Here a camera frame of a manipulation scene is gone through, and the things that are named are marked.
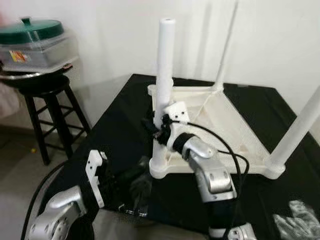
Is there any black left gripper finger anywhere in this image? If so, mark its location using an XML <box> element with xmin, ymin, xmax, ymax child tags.
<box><xmin>122</xmin><ymin>169</ymin><xmax>151</xmax><ymax>188</ymax></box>

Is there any clear plastic bag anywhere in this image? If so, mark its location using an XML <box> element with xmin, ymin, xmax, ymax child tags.
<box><xmin>127</xmin><ymin>172</ymin><xmax>153</xmax><ymax>217</ymax></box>

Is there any white plastic table top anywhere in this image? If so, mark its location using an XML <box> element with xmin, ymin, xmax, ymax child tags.
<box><xmin>147</xmin><ymin>84</ymin><xmax>286</xmax><ymax>180</ymax></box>

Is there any clear plastic wrap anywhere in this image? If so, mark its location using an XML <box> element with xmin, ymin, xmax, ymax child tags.
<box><xmin>274</xmin><ymin>200</ymin><xmax>320</xmax><ymax>240</ymax></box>

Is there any black stool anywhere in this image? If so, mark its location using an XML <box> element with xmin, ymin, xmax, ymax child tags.
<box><xmin>15</xmin><ymin>75</ymin><xmax>92</xmax><ymax>166</ymax></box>

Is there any translucent storage box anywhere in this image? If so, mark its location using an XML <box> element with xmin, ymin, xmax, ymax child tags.
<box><xmin>0</xmin><ymin>32</ymin><xmax>80</xmax><ymax>71</ymax></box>

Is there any black metal wok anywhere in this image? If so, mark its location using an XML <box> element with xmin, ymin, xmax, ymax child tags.
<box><xmin>0</xmin><ymin>69</ymin><xmax>71</xmax><ymax>84</ymax></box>

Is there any pink towel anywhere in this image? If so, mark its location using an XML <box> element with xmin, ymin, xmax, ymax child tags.
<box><xmin>0</xmin><ymin>82</ymin><xmax>21</xmax><ymax>118</ymax></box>

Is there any green pot lid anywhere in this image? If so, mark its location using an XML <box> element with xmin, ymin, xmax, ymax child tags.
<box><xmin>0</xmin><ymin>16</ymin><xmax>65</xmax><ymax>45</ymax></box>

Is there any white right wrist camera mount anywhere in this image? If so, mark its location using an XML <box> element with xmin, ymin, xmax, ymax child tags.
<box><xmin>162</xmin><ymin>101</ymin><xmax>190</xmax><ymax>151</ymax></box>

